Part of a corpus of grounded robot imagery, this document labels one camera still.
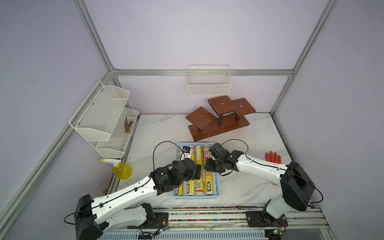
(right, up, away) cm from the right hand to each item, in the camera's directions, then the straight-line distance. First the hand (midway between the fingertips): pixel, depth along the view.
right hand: (209, 169), depth 85 cm
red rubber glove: (+44, +5, +12) cm, 46 cm away
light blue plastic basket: (+4, -10, -5) cm, 12 cm away
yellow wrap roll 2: (-10, -7, -8) cm, 15 cm away
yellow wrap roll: (-17, -10, -5) cm, 20 cm away
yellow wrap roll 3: (-6, -7, -8) cm, 12 cm away
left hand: (-10, +4, -10) cm, 15 cm away
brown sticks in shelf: (-53, +25, +10) cm, 59 cm away
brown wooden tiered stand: (-2, +26, +8) cm, 27 cm away
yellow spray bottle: (-54, -2, +6) cm, 54 cm away
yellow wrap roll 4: (-1, -2, -4) cm, 5 cm away
